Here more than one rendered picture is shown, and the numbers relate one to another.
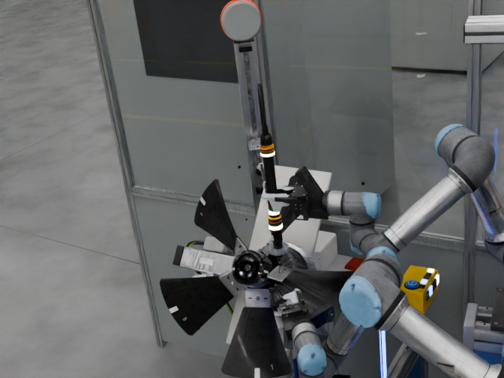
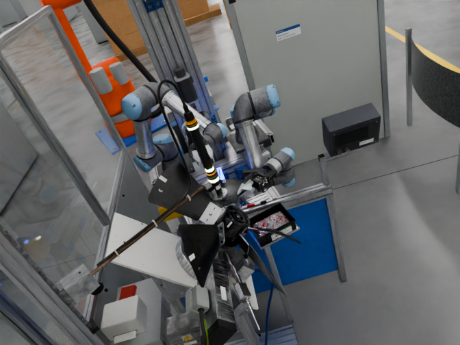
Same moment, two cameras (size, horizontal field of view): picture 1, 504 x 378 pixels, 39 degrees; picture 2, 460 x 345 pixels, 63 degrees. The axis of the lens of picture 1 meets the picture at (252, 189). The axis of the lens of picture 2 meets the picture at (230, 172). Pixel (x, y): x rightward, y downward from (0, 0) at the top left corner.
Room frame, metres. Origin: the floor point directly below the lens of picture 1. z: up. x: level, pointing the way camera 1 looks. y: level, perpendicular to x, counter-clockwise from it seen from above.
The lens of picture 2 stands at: (2.58, 1.08, 2.23)
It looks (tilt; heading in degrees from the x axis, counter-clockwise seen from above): 34 degrees down; 241
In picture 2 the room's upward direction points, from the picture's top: 20 degrees counter-clockwise
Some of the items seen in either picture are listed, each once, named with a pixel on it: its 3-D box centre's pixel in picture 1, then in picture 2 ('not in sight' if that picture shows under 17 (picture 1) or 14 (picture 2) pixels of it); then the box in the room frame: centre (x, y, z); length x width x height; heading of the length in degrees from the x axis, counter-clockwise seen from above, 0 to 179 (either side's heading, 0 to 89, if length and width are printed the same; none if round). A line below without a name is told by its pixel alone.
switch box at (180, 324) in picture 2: not in sight; (190, 335); (2.43, -0.06, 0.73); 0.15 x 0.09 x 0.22; 147
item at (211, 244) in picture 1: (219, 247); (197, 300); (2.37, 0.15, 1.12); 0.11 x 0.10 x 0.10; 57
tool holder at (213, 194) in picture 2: (276, 235); (214, 187); (2.03, -0.06, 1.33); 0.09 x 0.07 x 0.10; 2
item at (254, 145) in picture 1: (258, 152); (78, 284); (2.65, -0.04, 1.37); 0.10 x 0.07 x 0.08; 2
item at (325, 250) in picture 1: (312, 250); (124, 320); (2.61, -0.22, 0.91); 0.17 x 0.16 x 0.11; 147
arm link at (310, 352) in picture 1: (310, 354); (283, 159); (1.61, -0.11, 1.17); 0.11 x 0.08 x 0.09; 4
